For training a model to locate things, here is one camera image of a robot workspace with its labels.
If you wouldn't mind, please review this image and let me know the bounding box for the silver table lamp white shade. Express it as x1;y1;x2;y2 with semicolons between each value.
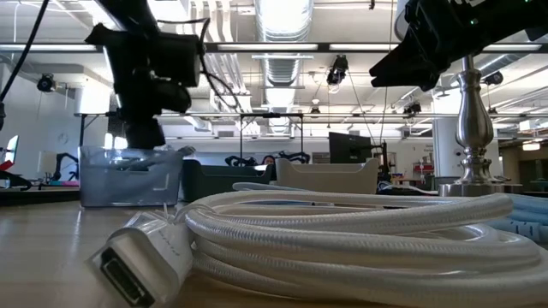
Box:
437;54;524;198

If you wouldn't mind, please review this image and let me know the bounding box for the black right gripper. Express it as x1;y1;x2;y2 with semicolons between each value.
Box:
369;0;511;92

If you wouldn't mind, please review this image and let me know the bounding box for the black background frame stand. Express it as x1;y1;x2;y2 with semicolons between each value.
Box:
238;111;305;162

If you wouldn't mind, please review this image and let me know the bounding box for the silver ventilation duct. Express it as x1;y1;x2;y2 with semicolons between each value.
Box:
254;0;316;136

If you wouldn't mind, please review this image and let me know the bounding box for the black computer monitor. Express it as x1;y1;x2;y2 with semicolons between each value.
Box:
328;131;372;164

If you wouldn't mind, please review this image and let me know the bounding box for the black hanging cable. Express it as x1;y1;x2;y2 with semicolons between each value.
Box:
0;0;51;132

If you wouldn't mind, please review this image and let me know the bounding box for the white braided cable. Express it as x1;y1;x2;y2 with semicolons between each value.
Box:
85;181;548;308

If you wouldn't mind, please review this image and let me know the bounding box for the clear bag with blue cable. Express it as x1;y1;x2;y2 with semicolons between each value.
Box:
78;145;185;209

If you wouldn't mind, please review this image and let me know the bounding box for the black side table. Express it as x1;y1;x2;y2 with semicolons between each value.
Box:
0;184;80;207

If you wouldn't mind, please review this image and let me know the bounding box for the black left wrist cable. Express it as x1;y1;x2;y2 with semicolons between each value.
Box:
156;16;243;112

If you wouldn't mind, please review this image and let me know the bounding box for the light blue cable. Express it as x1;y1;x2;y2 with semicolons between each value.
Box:
487;192;548;245

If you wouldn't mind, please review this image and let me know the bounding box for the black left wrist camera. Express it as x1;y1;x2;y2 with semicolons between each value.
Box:
160;33;203;89

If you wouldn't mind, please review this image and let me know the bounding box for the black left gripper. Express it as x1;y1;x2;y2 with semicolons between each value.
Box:
84;23;194;149

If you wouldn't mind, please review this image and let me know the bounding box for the dark teal pouch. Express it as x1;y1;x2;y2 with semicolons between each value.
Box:
182;158;275;203

